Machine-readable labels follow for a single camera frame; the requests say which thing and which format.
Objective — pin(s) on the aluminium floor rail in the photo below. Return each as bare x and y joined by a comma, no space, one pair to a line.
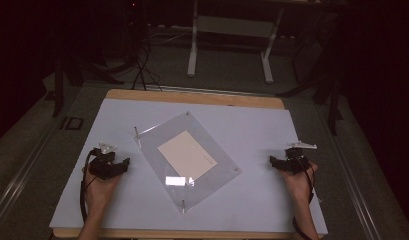
352,176
208,90
18,186

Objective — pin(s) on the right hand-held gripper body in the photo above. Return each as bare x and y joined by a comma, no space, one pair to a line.
294,160

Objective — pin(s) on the clear acrylic photo frame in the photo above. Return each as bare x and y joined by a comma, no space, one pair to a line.
152,146

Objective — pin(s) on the white metal desk frame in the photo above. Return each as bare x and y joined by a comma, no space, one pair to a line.
192,50

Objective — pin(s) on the black rectangular floor bracket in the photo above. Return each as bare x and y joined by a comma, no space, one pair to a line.
72,123

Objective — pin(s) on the photo print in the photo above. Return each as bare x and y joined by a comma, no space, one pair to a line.
187,155

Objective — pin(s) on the white table sheet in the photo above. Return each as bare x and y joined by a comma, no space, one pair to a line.
258,140

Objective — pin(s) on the person's left hand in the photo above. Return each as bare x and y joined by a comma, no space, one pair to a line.
100,188

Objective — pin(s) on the black metal stand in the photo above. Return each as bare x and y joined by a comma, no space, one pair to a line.
58,83
332,100

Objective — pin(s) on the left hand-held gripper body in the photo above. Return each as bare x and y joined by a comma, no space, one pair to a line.
103,165

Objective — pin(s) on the person's right hand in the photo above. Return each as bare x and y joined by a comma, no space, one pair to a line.
298,186

